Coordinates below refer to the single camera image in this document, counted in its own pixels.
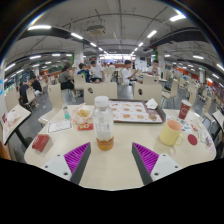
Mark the group of ceiling lights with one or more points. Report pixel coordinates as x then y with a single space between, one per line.
39 27

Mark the beige square dining table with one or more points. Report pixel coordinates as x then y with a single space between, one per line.
219 118
16 120

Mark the red sauce packet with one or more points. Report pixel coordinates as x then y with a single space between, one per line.
85 126

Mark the person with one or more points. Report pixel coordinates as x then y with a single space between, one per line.
36 86
65 78
154 69
24 91
96 70
126 74
83 72

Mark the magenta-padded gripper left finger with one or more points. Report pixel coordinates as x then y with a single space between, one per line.
58 165

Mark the dark food tray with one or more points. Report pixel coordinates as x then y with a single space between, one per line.
133 111

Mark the red paper cup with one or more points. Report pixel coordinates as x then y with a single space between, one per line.
184 110

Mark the beige chair with round hole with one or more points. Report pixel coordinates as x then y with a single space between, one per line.
103 91
150 93

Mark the group of beige chairs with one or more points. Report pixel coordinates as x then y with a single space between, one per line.
79 81

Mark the ceiling air conditioner unit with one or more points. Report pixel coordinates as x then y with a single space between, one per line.
96 30

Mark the clear plastic drink bottle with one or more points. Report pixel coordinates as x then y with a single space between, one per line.
103 123

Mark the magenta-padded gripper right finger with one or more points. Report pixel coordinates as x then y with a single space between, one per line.
163 166

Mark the flat round red coaster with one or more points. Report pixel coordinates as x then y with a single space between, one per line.
192 139

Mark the colourful printed leaflet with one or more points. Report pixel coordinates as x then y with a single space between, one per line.
186 126

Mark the small green-tinted bottle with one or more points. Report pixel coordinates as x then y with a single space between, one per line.
66 112

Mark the white printed paper sheet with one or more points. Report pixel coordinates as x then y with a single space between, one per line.
60 126

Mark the red cardboard box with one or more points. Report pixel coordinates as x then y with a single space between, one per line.
40 142

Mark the pale yellow mug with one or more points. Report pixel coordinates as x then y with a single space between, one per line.
170 133

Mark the crumpled white napkin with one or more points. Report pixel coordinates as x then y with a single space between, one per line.
151 104

